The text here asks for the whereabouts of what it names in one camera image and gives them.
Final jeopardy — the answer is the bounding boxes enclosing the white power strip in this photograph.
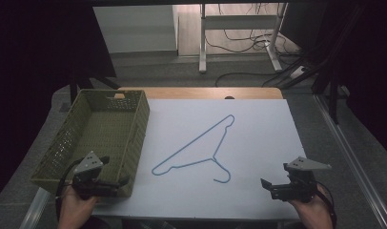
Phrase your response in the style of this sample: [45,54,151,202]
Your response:
[289,65,309,80]

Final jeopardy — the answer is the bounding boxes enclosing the black floor cables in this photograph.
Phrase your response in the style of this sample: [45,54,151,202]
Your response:
[203,3,314,89]

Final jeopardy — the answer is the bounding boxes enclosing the person's right hand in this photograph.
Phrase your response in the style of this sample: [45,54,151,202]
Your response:
[289,184,335,229]

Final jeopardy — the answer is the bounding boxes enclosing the olive green plastic basket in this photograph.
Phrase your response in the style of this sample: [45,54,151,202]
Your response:
[30,88,151,198]

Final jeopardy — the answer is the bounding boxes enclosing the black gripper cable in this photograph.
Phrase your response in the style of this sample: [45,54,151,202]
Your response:
[54,157,85,221]
[315,180,338,229]

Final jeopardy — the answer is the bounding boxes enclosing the blue wire clothes hanger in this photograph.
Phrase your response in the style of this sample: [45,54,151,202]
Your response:
[151,114,236,185]

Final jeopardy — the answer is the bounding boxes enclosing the white metal desk frame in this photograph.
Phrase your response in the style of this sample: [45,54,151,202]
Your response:
[198,3,289,74]

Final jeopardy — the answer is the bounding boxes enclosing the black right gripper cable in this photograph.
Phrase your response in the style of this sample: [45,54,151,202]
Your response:
[315,180,338,229]

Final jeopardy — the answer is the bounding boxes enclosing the white table mat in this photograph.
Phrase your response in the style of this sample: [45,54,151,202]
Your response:
[92,98,308,221]

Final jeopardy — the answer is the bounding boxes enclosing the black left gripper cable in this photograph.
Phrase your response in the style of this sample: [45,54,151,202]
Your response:
[54,157,85,221]

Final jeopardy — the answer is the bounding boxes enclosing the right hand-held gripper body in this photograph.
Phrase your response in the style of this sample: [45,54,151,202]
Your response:
[282,156,333,204]

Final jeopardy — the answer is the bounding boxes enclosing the aluminium floor rail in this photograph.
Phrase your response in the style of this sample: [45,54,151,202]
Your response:
[313,94,387,229]

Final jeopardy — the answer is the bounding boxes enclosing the white cabinet panel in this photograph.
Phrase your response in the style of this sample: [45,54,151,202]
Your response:
[92,4,179,55]

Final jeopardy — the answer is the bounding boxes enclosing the person's left hand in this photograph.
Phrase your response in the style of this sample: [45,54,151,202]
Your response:
[57,185,99,229]

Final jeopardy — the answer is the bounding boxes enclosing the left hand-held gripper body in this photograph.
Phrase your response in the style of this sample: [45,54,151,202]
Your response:
[71,150,121,201]

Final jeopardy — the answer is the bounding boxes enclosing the black metal stand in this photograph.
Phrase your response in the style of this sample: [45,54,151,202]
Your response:
[68,61,121,104]
[310,4,367,125]

